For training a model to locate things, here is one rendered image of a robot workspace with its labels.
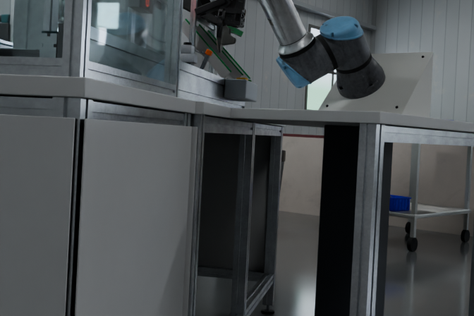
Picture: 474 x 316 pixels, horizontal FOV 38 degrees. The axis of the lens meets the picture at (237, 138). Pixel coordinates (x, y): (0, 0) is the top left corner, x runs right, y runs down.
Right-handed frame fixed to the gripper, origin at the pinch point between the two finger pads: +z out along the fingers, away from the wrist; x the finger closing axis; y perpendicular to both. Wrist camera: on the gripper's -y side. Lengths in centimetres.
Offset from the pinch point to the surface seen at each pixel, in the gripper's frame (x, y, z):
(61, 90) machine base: -139, 10, 20
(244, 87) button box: -20.3, 14.6, 12.5
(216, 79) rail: -31.8, 7.9, 11.6
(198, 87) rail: -52, 8, 15
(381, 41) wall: 923, 59, -117
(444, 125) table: -33, 75, 16
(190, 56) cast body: -2.9, -8.8, 4.1
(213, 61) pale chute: 20.1, -5.9, 3.1
